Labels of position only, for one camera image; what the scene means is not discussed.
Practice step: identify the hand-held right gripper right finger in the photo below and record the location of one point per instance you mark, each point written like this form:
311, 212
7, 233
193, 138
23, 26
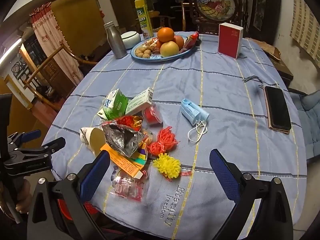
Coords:
223, 175

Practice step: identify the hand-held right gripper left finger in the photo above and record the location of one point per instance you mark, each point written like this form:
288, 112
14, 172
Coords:
96, 177

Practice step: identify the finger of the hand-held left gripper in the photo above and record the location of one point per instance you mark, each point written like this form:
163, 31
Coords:
37, 152
30, 135

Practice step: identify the orange paper box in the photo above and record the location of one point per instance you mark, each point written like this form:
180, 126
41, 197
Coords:
125, 163

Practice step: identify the clear red candy wrapper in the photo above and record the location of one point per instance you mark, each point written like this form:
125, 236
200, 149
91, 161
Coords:
127, 187

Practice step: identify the blue face mask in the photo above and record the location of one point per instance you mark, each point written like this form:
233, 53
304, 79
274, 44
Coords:
193, 112

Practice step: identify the green white milk carton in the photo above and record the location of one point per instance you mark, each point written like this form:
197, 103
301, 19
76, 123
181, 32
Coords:
116, 103

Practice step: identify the red jelly cup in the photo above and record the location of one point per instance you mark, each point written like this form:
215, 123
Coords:
152, 115

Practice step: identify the person's left hand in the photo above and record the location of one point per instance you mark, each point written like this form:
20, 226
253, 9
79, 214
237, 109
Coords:
23, 200

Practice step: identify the crumpled white paper cup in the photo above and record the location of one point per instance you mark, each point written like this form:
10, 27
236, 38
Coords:
96, 137

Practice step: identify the silver foil snack bag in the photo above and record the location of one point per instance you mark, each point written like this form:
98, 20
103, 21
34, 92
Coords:
120, 137

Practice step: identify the yellow purple wrapper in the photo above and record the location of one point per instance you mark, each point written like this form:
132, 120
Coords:
142, 155

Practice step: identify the yellow pompom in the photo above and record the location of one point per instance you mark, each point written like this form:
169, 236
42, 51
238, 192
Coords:
166, 166

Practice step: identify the wooden chair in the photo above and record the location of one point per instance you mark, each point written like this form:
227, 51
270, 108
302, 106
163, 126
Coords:
45, 64

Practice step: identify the black smartphone in brown case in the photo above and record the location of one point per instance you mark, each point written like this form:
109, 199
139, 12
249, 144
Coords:
277, 110

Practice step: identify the blue striped tablecloth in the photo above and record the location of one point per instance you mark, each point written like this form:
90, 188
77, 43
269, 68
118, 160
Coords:
200, 92

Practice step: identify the white green medicine box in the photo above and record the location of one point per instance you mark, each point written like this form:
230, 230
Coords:
140, 101

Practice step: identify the floral curtain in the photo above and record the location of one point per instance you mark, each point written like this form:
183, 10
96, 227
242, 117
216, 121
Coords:
50, 30

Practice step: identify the blue seat cushion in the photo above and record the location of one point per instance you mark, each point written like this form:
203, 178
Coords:
308, 115

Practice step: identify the dark wooden side table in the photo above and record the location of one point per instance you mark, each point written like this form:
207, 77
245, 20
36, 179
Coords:
282, 70

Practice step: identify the silver metal bottle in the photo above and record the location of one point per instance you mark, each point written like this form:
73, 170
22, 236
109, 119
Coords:
115, 40

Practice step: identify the blue oval plate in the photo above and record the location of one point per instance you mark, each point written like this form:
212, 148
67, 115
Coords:
150, 57

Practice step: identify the pile of walnuts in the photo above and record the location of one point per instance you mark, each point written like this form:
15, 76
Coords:
143, 52

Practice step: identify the red box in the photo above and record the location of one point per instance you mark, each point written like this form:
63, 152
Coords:
227, 40

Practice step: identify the yellow apple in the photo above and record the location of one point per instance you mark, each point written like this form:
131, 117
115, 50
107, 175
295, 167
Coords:
169, 49

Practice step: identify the red snack packet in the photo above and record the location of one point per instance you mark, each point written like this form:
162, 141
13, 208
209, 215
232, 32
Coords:
190, 41

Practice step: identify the white ceramic jar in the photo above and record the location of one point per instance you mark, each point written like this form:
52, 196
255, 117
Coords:
131, 40

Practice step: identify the small orange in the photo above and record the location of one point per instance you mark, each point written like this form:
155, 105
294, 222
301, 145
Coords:
179, 41

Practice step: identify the pile of wrapped candies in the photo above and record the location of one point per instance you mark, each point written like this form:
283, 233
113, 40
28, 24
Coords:
151, 42

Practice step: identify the large orange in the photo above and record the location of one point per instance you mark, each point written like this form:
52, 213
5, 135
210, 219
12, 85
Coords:
165, 34

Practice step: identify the light wooden armchair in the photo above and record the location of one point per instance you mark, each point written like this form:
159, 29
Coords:
183, 17

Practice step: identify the yellow canister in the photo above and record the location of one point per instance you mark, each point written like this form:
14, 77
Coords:
143, 15

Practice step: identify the beige patterned wall cloth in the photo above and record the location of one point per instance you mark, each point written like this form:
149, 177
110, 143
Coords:
306, 30

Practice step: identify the framed wall painting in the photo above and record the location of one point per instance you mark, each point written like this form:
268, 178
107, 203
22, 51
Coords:
260, 10

